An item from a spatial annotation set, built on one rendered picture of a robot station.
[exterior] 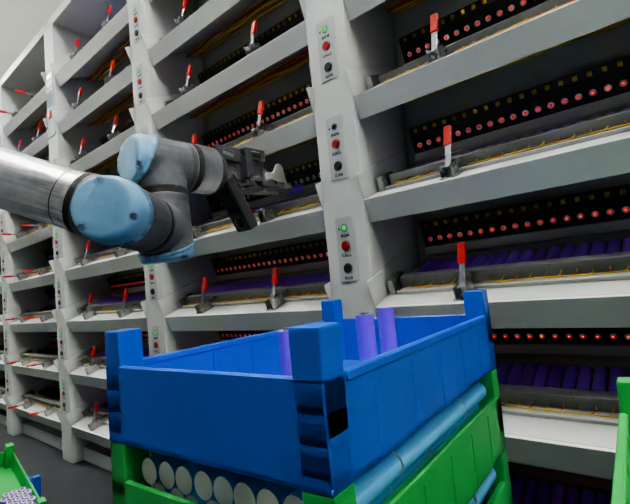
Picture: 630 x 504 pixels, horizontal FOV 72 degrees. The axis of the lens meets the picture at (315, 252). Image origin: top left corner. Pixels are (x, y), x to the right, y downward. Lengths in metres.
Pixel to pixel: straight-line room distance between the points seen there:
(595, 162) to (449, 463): 0.46
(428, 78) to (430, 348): 0.55
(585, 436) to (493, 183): 0.37
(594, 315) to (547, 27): 0.40
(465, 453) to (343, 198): 0.55
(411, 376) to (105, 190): 0.46
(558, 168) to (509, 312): 0.21
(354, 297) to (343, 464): 0.60
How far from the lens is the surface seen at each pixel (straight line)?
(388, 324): 0.48
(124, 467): 0.37
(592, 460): 0.73
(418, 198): 0.76
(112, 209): 0.62
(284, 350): 0.34
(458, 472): 0.38
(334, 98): 0.89
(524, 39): 0.76
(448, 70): 0.79
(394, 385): 0.28
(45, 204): 0.68
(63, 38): 2.25
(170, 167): 0.78
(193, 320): 1.20
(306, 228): 0.90
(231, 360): 0.44
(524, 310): 0.70
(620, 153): 0.69
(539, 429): 0.75
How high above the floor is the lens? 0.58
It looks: 4 degrees up
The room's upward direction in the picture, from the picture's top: 5 degrees counter-clockwise
